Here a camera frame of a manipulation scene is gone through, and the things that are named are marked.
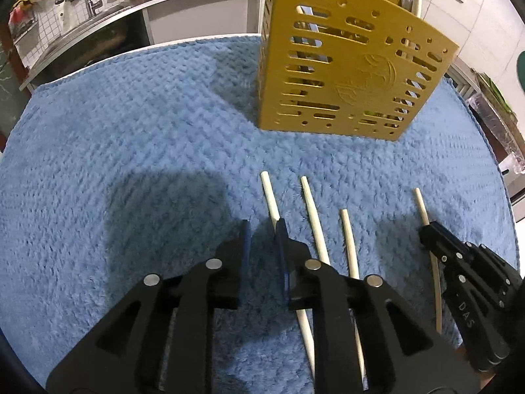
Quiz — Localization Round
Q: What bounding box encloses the blue textured towel mat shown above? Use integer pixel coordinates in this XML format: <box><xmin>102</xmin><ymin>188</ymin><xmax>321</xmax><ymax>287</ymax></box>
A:
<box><xmin>1</xmin><ymin>36</ymin><xmax>520</xmax><ymax>393</ymax></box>

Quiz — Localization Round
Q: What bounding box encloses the yellow perforated utensil holder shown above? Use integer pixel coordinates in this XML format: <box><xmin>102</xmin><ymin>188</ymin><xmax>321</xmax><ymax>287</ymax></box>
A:
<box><xmin>258</xmin><ymin>0</ymin><xmax>458</xmax><ymax>141</ymax></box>

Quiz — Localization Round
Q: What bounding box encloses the kitchen counter cabinet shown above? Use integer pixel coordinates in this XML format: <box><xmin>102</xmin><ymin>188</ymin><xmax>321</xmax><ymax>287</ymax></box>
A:
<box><xmin>20</xmin><ymin>0</ymin><xmax>263</xmax><ymax>90</ymax></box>

